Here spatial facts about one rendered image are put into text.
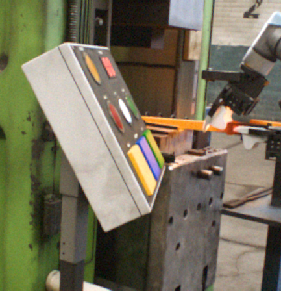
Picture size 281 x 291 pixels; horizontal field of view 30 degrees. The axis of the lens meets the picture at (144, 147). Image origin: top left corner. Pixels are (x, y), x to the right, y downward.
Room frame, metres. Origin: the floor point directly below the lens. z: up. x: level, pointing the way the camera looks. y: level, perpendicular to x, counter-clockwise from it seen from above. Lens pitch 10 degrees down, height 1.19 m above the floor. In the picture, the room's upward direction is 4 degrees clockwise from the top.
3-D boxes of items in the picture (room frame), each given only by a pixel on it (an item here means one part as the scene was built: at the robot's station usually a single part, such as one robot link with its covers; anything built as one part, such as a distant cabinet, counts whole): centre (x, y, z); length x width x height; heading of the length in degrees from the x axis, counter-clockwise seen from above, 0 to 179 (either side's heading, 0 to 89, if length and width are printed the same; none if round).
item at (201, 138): (1.66, -0.13, 0.95); 0.12 x 0.08 x 0.06; 60
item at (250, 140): (1.37, -0.27, 0.99); 0.09 x 0.03 x 0.06; 63
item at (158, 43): (1.62, 0.11, 1.24); 0.30 x 0.07 x 0.06; 60
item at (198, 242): (1.63, 0.07, 0.69); 0.56 x 0.38 x 0.45; 60
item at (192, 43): (1.81, -0.14, 1.27); 0.09 x 0.02 x 0.17; 150
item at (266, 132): (1.35, -0.31, 1.02); 0.09 x 0.05 x 0.02; 63
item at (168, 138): (1.58, 0.09, 0.96); 0.42 x 0.20 x 0.09; 60
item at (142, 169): (0.84, 0.00, 1.01); 0.07 x 0.05 x 0.07; 175
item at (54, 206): (1.22, 0.20, 0.80); 0.06 x 0.03 x 0.14; 150
